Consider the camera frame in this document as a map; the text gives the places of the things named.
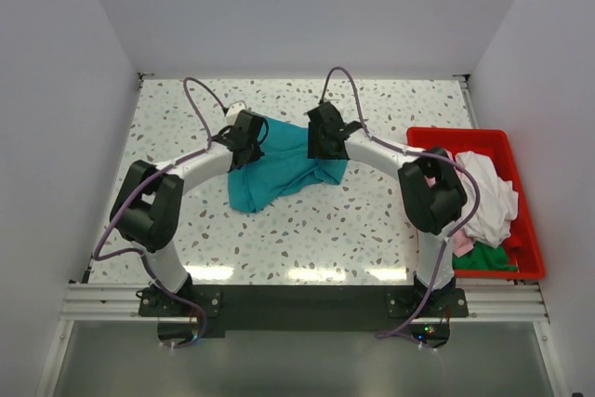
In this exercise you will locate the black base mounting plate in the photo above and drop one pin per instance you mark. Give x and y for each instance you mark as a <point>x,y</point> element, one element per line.
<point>297,308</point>

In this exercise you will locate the white t shirt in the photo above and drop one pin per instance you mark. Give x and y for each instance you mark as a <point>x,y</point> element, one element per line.
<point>498,201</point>

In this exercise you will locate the green t shirt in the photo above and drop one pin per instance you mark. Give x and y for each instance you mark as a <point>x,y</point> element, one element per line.
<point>483,257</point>

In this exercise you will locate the red plastic bin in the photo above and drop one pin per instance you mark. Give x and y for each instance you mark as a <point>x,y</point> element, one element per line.
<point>522,246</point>

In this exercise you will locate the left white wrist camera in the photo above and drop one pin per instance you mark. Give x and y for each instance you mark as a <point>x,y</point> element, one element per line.
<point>233,111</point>

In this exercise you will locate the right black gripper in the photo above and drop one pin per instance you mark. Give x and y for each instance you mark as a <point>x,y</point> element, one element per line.
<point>314,149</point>

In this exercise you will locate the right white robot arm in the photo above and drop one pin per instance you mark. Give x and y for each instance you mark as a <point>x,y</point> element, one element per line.
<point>432,194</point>

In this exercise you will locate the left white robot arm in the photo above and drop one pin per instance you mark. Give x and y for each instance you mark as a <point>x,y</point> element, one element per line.
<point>145,214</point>

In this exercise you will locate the teal t shirt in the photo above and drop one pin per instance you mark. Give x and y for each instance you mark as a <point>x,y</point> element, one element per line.
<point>283,170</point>

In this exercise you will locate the aluminium frame rail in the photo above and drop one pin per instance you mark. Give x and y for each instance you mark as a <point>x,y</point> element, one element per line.
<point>492,302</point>

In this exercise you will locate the pink t shirt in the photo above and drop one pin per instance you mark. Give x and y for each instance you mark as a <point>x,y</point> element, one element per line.
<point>463,244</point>

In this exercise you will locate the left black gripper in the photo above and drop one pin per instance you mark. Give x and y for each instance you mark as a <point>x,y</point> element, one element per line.
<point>257,153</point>

